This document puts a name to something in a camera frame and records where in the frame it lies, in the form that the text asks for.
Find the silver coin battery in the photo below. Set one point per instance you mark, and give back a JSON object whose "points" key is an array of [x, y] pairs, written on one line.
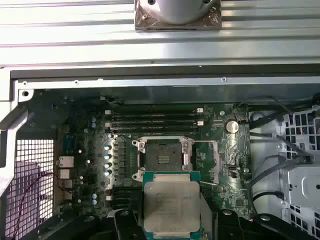
{"points": [[232, 126]]}

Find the silver green CPU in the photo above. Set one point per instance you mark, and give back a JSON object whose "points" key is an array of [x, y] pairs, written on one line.
{"points": [[171, 200]]}

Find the silver drive cage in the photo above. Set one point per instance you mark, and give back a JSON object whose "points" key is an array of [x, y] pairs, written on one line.
{"points": [[300, 180]]}

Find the black RAM slot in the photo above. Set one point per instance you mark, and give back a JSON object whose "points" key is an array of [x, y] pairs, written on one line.
{"points": [[155, 129], [125, 190], [155, 110], [122, 207], [155, 123], [155, 116]]}

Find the green motherboard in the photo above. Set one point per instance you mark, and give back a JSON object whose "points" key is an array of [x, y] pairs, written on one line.
{"points": [[225, 155]]}

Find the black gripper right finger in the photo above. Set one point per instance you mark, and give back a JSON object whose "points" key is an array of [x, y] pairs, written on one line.
{"points": [[225, 225]]}

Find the silver ethernet port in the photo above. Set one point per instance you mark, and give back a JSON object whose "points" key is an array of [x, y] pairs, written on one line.
{"points": [[66, 161]]}

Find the blue port connector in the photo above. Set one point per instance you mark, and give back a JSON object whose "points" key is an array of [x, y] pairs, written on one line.
{"points": [[69, 145]]}

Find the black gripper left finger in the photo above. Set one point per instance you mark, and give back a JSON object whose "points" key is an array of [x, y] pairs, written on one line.
{"points": [[126, 225]]}

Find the CPU socket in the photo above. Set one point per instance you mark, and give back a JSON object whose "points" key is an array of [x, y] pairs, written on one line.
{"points": [[155, 150]]}

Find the black silver PC case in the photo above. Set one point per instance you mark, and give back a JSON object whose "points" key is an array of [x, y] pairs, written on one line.
{"points": [[160, 85]]}

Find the square brown base plate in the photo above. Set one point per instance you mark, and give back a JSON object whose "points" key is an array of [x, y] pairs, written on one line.
{"points": [[142, 22]]}

